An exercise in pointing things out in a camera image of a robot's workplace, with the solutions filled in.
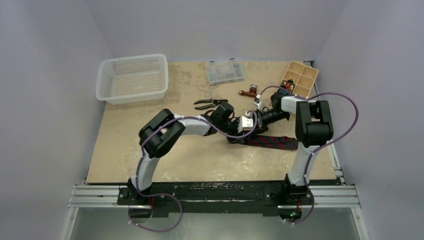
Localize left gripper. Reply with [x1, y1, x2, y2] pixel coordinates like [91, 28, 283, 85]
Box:
[218, 117, 245, 144]

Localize red navy striped tie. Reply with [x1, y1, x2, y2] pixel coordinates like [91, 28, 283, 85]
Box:
[244, 135, 299, 150]

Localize wooden compartment box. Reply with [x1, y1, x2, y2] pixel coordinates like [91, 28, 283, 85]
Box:
[281, 60, 319, 98]

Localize white plastic basket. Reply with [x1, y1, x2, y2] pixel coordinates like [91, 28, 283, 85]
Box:
[95, 54, 169, 105]

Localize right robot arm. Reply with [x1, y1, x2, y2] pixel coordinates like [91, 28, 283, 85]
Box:
[261, 91, 334, 204]

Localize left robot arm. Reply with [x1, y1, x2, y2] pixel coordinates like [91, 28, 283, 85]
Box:
[128, 103, 254, 205]

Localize black pliers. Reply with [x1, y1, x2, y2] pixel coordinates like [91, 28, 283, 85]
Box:
[194, 98, 228, 110]

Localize multicolour rolled tie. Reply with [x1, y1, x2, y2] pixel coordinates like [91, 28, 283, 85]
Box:
[280, 79, 296, 93]

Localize clear plastic organizer box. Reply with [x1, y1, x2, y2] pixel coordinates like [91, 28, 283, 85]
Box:
[205, 58, 246, 86]

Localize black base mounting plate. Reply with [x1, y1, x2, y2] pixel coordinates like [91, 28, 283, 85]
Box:
[117, 180, 314, 220]

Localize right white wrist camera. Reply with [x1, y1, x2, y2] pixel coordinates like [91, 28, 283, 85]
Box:
[253, 94, 263, 110]

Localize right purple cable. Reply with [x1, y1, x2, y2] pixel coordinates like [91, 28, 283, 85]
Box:
[253, 85, 360, 226]

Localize purple cable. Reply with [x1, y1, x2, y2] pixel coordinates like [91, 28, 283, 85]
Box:
[127, 110, 259, 233]
[253, 85, 360, 226]

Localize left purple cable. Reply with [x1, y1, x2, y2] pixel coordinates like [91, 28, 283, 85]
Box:
[127, 110, 259, 233]

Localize aluminium frame rail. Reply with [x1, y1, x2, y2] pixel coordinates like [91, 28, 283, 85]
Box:
[60, 180, 369, 240]

